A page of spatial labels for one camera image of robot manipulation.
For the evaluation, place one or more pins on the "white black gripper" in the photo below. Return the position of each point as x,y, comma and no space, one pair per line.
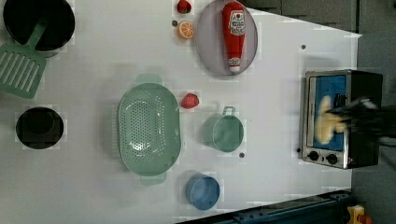
362,116

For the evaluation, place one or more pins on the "dark blue frame rail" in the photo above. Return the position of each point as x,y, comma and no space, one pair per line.
326,208

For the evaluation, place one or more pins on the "red ketchup bottle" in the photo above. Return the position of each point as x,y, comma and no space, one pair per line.
234,32

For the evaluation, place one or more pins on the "red strawberry toy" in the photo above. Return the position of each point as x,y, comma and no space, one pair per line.
183,7

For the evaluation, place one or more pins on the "orange slice toy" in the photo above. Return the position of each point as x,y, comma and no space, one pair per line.
185,30

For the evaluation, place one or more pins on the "red round fruit toy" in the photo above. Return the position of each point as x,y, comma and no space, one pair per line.
189,101

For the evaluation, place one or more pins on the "green oval colander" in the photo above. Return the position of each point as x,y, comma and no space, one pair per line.
148,129

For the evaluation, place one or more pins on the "yellow red emergency button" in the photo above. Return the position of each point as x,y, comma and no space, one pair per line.
357,215

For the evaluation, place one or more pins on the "green spatula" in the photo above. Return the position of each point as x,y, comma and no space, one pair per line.
22,66

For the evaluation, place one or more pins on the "small black cup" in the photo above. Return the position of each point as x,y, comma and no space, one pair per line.
40,128

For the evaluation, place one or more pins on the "grey round plate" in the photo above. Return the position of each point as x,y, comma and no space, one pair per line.
210,43

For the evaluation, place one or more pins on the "blue cup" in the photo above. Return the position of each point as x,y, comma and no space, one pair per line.
202,191

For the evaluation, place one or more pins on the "tall black cylinder cup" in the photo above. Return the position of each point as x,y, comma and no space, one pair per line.
21,17

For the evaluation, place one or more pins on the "green measuring cup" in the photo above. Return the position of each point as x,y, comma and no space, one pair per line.
224,132

